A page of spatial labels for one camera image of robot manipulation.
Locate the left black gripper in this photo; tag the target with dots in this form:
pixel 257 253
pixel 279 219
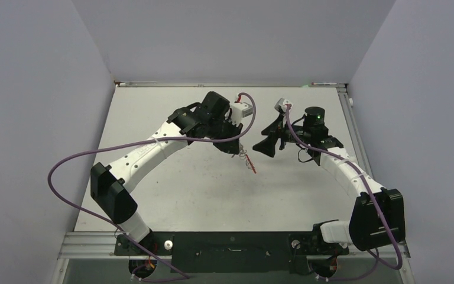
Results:
pixel 230 147

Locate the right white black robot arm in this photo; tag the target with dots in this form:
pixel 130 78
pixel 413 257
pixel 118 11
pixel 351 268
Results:
pixel 377 218

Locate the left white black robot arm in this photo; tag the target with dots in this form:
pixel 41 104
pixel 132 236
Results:
pixel 215 118

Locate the right aluminium rail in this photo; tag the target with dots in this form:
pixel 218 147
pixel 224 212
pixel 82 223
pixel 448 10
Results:
pixel 347 104

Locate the back aluminium rail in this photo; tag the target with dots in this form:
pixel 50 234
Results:
pixel 219 85

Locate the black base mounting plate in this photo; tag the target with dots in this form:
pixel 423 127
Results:
pixel 244 252

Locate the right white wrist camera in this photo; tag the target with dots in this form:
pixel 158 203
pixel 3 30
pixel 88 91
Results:
pixel 282 105

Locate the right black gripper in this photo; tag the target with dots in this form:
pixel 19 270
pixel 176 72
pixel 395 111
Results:
pixel 268 145

